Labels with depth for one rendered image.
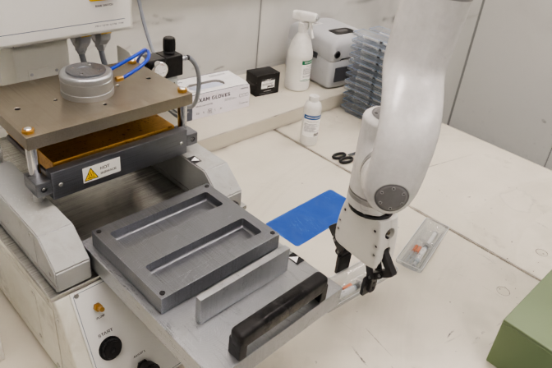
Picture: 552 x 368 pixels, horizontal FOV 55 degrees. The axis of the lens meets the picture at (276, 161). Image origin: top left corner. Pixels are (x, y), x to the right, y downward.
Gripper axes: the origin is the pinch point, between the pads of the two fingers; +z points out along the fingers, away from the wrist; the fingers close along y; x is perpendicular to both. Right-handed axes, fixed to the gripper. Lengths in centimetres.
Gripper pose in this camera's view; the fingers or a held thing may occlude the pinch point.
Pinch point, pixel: (355, 273)
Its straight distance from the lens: 97.9
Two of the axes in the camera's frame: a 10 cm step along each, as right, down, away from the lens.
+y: -6.2, -4.6, 6.4
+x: -7.8, 2.6, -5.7
